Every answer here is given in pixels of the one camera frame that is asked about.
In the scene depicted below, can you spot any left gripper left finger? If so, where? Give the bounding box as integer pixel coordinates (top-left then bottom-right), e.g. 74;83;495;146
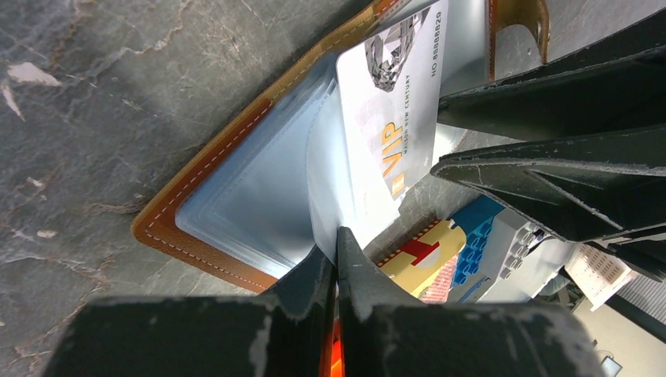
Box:
45;249;336;376

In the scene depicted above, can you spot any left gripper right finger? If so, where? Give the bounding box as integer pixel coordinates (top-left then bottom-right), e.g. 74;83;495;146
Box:
336;227;602;376

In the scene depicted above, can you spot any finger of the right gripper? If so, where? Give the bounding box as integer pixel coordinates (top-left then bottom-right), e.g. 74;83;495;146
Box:
430;124;665;242
437;10;665;141

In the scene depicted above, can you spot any silver VIP card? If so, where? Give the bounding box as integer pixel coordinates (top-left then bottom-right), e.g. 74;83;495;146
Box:
336;1;449;201

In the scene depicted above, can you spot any playing card box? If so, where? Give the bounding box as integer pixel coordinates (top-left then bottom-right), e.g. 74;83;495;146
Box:
377;220;467;303

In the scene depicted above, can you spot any orange plastic loop toy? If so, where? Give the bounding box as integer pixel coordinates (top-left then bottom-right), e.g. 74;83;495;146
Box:
319;318;345;377

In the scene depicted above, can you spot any grey building brick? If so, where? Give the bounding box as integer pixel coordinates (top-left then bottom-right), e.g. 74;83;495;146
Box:
467;209;573;302

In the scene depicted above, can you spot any blue building brick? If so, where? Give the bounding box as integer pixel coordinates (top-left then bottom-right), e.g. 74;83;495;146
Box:
450;196;504;287

